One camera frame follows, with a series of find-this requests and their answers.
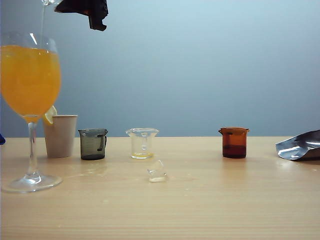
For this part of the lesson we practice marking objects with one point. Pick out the wine glass with orange juice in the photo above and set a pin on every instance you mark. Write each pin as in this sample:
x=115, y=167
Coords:
x=27, y=85

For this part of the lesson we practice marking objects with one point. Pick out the yellow lemon slice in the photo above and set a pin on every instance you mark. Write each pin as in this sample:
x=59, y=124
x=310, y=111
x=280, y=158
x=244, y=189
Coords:
x=49, y=117

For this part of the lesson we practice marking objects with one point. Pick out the grey smoked measuring cup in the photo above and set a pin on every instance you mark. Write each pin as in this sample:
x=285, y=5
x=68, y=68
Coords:
x=90, y=145

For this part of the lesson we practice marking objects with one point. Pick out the amber glass measuring cup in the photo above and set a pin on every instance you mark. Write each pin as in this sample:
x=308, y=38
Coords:
x=233, y=145

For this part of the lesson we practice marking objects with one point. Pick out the clear glass measuring cup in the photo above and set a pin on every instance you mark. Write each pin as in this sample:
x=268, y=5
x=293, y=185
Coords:
x=141, y=145

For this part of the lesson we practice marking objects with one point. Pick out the white paper cup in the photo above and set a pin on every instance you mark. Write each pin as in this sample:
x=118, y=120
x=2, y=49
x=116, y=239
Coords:
x=61, y=135

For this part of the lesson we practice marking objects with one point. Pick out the blue cloth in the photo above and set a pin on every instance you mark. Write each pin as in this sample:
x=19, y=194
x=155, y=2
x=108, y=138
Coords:
x=2, y=140

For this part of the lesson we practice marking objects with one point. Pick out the silver foil bag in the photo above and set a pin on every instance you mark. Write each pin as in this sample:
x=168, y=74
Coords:
x=300, y=147

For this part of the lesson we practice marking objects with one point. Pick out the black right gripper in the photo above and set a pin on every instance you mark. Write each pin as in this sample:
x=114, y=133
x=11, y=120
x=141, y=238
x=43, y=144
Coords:
x=96, y=10

